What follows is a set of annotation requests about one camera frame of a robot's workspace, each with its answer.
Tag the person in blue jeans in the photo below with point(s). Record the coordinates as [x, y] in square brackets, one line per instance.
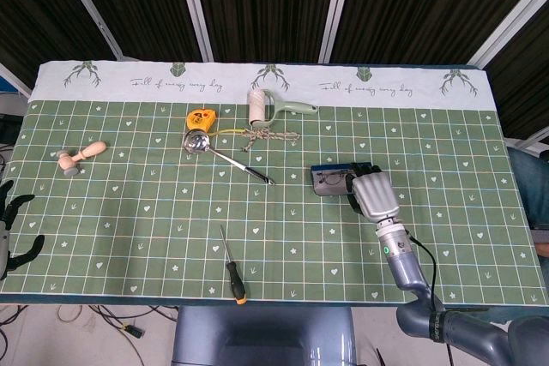
[534, 186]

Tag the yellow tape measure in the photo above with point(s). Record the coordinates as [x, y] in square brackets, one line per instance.
[199, 118]

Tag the grey robot torso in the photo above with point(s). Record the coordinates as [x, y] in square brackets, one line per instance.
[261, 336]

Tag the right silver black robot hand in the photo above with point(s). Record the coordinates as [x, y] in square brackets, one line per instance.
[375, 196]

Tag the thin-framed eyeglasses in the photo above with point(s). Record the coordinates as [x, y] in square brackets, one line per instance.
[330, 177]

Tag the white partition post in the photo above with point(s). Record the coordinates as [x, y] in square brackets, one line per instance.
[195, 6]
[335, 6]
[514, 23]
[88, 1]

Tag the pale green lint roller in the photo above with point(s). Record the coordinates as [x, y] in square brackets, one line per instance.
[257, 106]

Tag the blue glasses case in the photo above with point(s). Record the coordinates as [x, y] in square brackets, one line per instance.
[332, 190]

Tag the green grid tablecloth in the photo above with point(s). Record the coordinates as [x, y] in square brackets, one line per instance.
[171, 211]

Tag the black orange screwdriver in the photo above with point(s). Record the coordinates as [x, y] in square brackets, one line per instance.
[236, 280]

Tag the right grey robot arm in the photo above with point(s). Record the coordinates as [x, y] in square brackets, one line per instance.
[405, 267]

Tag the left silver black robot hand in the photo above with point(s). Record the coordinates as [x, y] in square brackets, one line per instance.
[4, 241]

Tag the beige rounded object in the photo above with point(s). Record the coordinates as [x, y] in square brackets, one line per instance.
[92, 150]

